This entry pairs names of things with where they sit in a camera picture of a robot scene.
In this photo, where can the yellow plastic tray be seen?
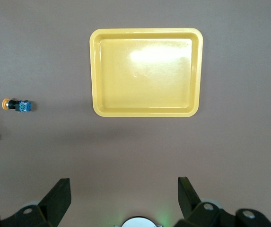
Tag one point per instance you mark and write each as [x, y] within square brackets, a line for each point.
[147, 94]

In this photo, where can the yellow mushroom push button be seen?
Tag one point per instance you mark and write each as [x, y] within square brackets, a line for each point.
[23, 106]

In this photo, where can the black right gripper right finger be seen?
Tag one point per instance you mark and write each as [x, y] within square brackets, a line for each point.
[189, 203]

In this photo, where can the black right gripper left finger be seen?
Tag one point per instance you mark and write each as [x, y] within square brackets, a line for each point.
[55, 203]

